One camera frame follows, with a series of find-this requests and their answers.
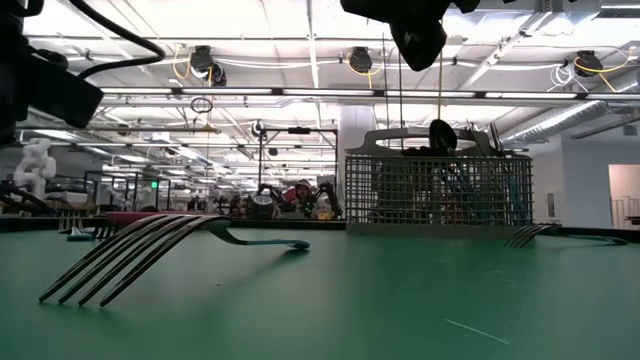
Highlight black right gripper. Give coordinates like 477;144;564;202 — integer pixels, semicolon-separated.
389;19;449;72

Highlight blue-handled metal fork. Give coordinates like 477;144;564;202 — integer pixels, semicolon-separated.
38;213;311;308
58;212;84;234
67;223;120;242
504;223;629;249

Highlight grey mesh cutlery basket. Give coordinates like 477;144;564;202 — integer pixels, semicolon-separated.
343;126;534;239

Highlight person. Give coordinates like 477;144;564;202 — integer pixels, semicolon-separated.
292;178;322;219

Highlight pink round plate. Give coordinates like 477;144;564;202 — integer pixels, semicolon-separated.
104;210;221;230

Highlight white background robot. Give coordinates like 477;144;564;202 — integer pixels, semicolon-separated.
13;137;58;201

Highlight black ceiling cable reel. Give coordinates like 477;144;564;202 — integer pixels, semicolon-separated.
347;46;375;76
188;45;229;88
573;49;605;78

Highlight black background rig frame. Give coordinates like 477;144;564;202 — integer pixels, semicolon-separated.
256;126;340;201

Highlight silver ventilation duct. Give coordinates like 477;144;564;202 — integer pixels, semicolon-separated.
492;99;640;148

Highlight hanging wire loop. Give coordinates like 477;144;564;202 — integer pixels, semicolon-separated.
190;96;215;115

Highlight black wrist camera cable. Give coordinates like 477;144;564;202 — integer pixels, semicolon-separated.
68;0;167;80

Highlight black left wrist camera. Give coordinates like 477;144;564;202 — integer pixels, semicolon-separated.
19;52;105;130

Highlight black table frame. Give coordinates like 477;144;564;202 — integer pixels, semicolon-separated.
0;214;640;244

